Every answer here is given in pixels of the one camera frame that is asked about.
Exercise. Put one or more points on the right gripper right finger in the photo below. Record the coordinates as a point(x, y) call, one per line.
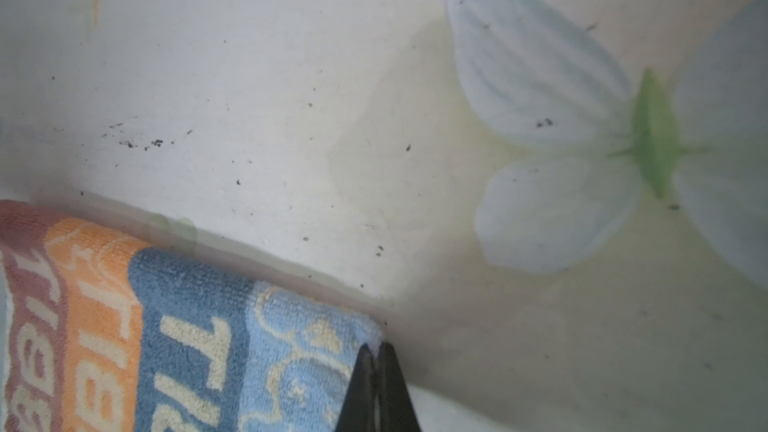
point(396, 410)

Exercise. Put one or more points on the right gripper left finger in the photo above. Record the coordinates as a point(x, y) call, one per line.
point(358, 410)

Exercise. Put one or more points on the multicolour striped letter towel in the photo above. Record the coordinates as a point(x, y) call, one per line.
point(102, 332)

